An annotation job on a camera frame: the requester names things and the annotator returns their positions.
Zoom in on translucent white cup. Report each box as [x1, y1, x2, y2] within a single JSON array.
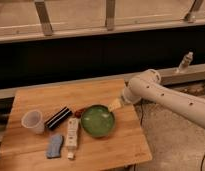
[[21, 110, 45, 134]]

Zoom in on wooden cutting board table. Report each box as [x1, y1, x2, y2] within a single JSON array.
[[0, 79, 152, 171]]

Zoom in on green ceramic bowl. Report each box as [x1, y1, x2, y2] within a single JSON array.
[[80, 105, 115, 138]]

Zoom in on small white plug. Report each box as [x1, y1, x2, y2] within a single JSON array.
[[67, 152, 75, 160]]

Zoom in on white remote controller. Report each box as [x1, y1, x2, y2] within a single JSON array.
[[65, 118, 79, 149]]

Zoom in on black striped box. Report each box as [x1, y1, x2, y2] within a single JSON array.
[[45, 107, 73, 131]]

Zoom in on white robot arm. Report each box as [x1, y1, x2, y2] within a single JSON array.
[[108, 69, 205, 129]]

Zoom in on blue sponge cloth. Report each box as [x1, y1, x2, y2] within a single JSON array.
[[46, 134, 64, 159]]

